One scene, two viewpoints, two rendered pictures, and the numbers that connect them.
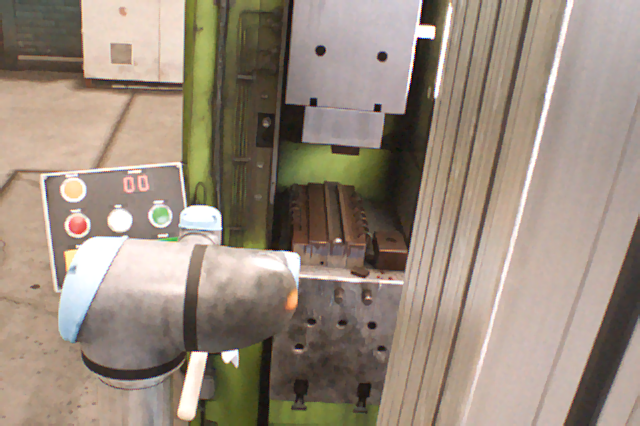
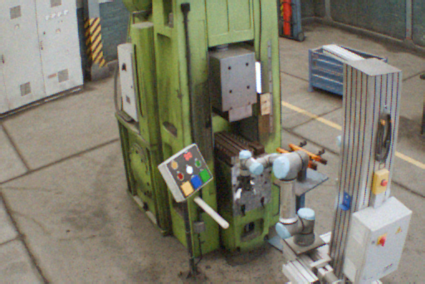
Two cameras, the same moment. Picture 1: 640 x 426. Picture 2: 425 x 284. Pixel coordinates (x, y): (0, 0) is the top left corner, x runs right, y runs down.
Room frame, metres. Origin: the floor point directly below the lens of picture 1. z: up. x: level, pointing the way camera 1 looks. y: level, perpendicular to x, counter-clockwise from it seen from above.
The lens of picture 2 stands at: (-1.43, 1.52, 2.75)
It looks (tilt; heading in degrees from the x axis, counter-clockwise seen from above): 27 degrees down; 336
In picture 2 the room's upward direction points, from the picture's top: 4 degrees counter-clockwise
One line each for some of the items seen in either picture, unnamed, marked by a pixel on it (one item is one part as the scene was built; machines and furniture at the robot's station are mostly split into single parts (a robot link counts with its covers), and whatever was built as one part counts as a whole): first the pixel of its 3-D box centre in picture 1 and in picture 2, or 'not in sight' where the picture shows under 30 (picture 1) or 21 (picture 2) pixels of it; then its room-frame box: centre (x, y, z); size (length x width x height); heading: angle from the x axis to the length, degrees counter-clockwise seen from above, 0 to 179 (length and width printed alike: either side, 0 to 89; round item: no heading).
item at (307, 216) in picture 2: not in sight; (305, 220); (0.52, 0.06, 0.98); 0.13 x 0.12 x 0.14; 94
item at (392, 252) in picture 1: (389, 250); (256, 148); (1.59, -0.19, 0.95); 0.12 x 0.08 x 0.06; 5
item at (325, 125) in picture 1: (338, 105); (225, 104); (1.72, 0.00, 1.32); 0.42 x 0.20 x 0.10; 5
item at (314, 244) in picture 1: (325, 219); (227, 146); (1.72, 0.00, 0.96); 0.42 x 0.20 x 0.09; 5
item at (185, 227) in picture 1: (200, 239); (245, 160); (1.00, 0.22, 1.23); 0.09 x 0.08 x 0.11; 4
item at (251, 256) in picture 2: not in sight; (246, 252); (1.46, -0.02, 0.01); 0.58 x 0.39 x 0.01; 95
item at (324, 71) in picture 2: not in sight; (349, 73); (4.01, -3.37, 0.36); 1.20 x 0.80 x 0.72; 17
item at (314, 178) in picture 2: not in sight; (301, 180); (1.35, -0.49, 0.67); 0.40 x 0.30 x 0.02; 103
